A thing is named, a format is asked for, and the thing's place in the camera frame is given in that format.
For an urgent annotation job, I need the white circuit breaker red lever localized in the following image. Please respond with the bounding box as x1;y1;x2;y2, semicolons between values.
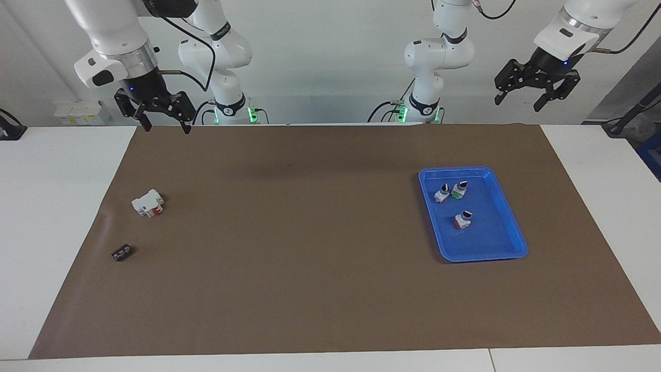
131;189;165;218

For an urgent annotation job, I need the brown table mat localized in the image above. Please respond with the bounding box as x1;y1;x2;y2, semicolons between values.
28;123;661;360

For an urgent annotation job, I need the black left arm base cable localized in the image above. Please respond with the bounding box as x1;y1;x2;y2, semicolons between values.
368;77;416;123

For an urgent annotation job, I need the black right arm base cable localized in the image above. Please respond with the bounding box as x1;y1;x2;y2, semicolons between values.
199;98;217;126

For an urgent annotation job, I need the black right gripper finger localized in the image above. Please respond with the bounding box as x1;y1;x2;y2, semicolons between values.
114;89;153;132
165;91;197;135

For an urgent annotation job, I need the blue crate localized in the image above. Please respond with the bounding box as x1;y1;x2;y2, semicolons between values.
636;129;661;181

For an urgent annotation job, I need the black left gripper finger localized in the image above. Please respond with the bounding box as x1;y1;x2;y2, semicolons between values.
494;59;525;105
533;70;581;113

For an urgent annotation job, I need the black arm base cable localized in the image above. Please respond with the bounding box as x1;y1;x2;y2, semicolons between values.
368;77;416;123
199;98;217;126

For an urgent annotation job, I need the white cardboard box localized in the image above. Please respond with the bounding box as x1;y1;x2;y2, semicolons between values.
54;99;112;126

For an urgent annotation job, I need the black stand pole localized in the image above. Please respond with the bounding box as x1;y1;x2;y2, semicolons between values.
602;83;661;137

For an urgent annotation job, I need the black clamp device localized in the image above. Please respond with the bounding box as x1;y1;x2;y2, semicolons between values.
0;107;27;141

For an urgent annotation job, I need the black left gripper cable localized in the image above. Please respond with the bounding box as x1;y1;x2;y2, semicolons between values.
589;0;661;55

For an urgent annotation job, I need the blue plastic tray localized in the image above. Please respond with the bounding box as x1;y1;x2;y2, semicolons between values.
418;166;529;263

